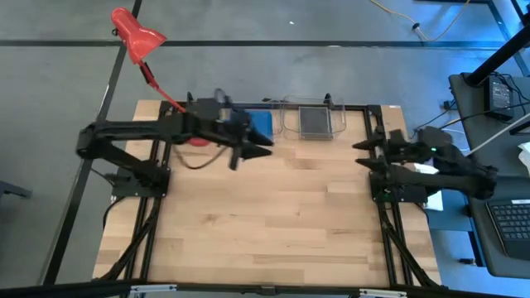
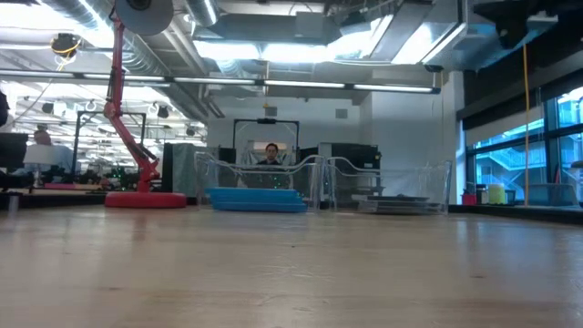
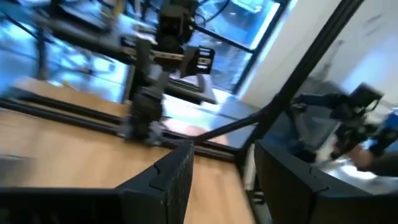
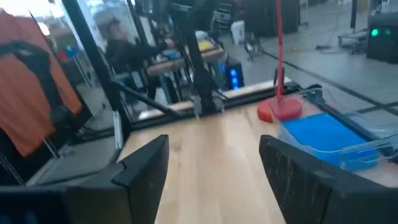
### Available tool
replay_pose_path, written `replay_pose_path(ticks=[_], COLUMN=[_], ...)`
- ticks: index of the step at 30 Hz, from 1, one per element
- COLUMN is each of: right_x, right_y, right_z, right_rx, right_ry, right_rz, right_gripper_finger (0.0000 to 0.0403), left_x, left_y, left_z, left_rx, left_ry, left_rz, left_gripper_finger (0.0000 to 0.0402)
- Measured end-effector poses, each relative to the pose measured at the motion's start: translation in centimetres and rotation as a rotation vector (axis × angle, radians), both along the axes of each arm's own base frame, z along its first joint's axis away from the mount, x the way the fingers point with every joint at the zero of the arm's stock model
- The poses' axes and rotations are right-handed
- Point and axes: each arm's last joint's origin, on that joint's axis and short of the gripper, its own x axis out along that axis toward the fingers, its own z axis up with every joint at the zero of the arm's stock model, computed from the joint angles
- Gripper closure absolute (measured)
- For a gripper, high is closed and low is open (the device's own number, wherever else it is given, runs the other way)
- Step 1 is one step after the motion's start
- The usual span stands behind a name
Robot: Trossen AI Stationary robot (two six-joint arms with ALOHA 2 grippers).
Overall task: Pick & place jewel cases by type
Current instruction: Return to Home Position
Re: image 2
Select person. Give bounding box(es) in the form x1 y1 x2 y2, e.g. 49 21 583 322
252 142 292 190
31 128 77 172

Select clear acrylic bin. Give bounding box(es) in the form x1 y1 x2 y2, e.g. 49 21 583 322
194 151 325 213
325 156 454 215

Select black cabinet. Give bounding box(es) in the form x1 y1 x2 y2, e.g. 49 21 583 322
318 142 383 209

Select ceiling light strip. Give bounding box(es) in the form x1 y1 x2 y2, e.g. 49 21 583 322
0 67 442 95

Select grey covered panel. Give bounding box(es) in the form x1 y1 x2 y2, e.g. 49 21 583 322
161 142 198 193

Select red articulated desk lamp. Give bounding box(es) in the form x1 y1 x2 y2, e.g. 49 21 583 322
103 0 188 210

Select yellow-green container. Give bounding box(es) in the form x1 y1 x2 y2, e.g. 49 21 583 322
486 183 506 206

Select black monitor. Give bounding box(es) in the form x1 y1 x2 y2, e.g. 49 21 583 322
0 132 30 170

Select black portal frame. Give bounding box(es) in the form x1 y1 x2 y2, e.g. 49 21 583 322
71 110 148 186
232 118 301 161

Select black table edge rail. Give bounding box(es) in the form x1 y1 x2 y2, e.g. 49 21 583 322
0 189 583 225

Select yellow hanging cable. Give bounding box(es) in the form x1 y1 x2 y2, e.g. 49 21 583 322
520 43 532 206

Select black ceiling cable reel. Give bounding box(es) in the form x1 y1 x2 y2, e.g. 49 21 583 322
49 32 84 59

